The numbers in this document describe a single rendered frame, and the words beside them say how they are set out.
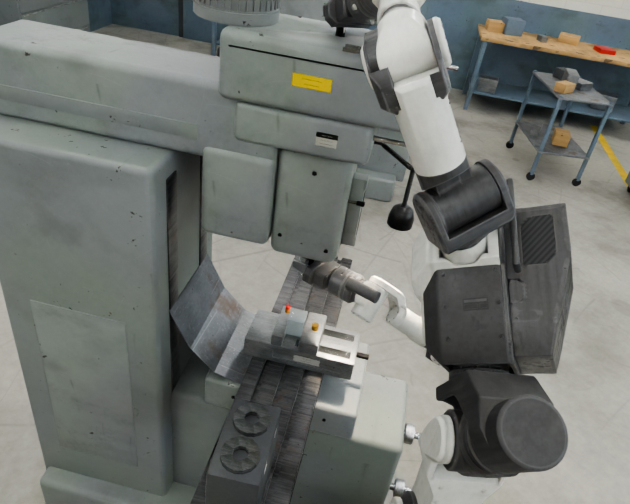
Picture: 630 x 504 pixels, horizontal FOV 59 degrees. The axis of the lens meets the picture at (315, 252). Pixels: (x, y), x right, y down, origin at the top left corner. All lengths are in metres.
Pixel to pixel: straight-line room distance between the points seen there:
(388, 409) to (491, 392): 1.04
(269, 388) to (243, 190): 0.62
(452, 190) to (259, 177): 0.57
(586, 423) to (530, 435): 2.43
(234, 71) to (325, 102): 0.22
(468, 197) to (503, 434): 0.39
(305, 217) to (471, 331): 0.58
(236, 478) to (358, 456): 0.73
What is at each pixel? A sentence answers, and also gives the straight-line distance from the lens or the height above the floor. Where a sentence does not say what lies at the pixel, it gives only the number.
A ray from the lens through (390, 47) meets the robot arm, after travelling 0.92.
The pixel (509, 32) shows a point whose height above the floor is 0.91.
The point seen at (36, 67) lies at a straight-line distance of 1.58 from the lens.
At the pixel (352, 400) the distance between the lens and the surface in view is 1.83.
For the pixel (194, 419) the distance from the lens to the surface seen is 2.03.
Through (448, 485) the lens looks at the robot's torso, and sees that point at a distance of 1.22.
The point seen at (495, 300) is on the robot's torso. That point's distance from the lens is 1.07.
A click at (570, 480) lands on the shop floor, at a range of 3.06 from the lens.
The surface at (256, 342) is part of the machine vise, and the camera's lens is 1.75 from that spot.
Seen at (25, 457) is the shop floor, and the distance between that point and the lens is 2.79.
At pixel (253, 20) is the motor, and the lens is 1.33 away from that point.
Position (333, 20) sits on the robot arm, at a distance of 1.29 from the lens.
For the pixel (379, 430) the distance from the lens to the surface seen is 1.93.
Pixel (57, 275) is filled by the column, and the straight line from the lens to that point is 1.72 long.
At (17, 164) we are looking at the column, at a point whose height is 1.50.
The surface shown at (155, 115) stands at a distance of 1.46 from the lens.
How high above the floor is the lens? 2.19
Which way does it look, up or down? 34 degrees down
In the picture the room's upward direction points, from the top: 9 degrees clockwise
